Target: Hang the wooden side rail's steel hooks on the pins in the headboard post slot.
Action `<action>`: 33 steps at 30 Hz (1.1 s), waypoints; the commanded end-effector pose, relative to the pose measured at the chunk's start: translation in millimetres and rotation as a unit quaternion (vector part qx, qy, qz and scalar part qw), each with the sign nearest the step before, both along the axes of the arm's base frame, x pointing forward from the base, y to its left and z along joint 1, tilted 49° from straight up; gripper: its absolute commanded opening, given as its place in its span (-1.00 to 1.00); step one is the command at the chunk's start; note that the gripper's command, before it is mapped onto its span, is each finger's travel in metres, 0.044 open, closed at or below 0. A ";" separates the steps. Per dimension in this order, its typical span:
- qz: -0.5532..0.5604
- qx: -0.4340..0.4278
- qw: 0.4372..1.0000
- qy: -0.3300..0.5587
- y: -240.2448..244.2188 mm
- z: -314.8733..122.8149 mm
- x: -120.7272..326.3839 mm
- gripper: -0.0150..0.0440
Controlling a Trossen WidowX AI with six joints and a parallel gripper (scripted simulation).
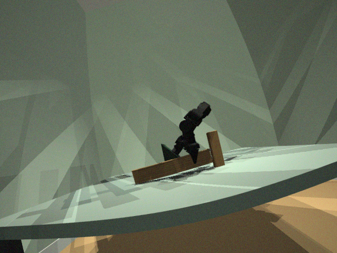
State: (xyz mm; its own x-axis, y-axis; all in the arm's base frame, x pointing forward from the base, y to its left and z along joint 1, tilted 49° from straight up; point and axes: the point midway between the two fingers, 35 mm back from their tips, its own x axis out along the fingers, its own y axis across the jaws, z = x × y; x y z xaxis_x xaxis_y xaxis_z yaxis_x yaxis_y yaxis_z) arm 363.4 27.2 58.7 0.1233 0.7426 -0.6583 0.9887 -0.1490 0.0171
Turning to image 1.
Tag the wooden board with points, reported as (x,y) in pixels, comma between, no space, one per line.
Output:
(170,167)

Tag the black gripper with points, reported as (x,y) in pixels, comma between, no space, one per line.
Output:
(192,147)

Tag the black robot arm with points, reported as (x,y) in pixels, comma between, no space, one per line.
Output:
(188,125)

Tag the brown wooden post with slot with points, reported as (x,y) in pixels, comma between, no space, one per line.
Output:
(216,151)

